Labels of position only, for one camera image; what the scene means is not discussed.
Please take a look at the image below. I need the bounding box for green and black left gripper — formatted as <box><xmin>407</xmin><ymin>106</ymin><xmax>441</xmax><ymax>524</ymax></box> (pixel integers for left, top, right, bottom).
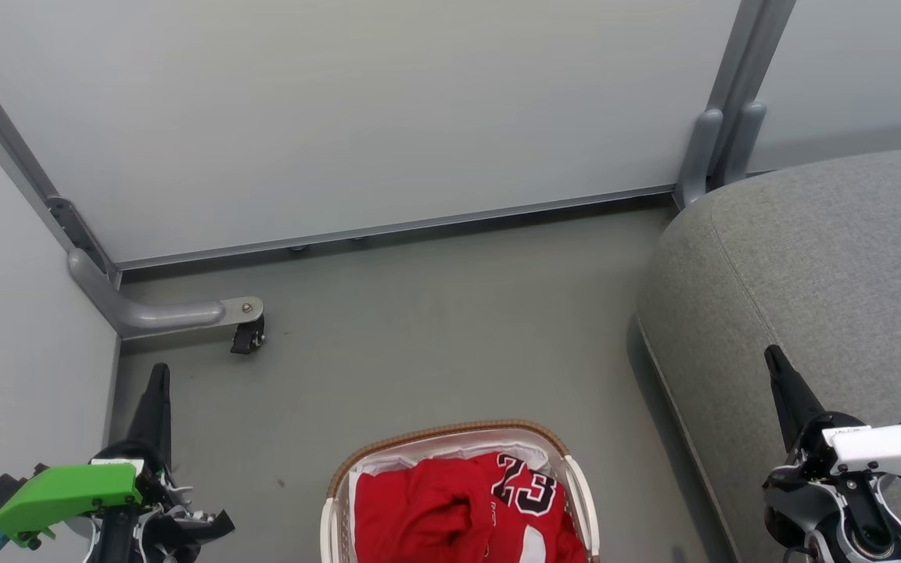
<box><xmin>0</xmin><ymin>362</ymin><xmax>185</xmax><ymax>546</ymax></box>

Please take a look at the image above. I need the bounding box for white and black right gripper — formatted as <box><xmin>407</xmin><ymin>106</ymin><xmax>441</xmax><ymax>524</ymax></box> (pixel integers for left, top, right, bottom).
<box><xmin>764</xmin><ymin>344</ymin><xmax>901</xmax><ymax>491</ymax></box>

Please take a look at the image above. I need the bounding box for red jersey with number 23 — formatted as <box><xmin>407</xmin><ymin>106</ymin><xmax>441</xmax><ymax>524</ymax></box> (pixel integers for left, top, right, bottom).
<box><xmin>450</xmin><ymin>451</ymin><xmax>588</xmax><ymax>563</ymax></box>

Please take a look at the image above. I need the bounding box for grey fabric sofa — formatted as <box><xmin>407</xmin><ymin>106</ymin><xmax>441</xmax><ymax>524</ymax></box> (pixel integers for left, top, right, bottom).
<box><xmin>636</xmin><ymin>141</ymin><xmax>901</xmax><ymax>563</ymax></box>

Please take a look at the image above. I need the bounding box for grey metal partition foot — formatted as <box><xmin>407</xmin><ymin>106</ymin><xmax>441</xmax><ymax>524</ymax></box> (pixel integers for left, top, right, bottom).
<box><xmin>67</xmin><ymin>249</ymin><xmax>265</xmax><ymax>340</ymax></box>

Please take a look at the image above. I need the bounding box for black caster wheel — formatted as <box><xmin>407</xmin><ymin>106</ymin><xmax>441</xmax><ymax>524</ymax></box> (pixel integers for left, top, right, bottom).
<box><xmin>230</xmin><ymin>315</ymin><xmax>267</xmax><ymax>356</ymax></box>

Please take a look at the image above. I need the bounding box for grey partition corner post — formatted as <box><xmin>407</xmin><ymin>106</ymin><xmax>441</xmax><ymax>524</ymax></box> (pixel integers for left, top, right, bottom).
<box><xmin>0</xmin><ymin>31</ymin><xmax>121</xmax><ymax>284</ymax></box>

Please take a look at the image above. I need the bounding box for grey partition bottom rail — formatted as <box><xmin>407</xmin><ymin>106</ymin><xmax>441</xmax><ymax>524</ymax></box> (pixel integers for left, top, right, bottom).
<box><xmin>117</xmin><ymin>184</ymin><xmax>680</xmax><ymax>272</ymax></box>

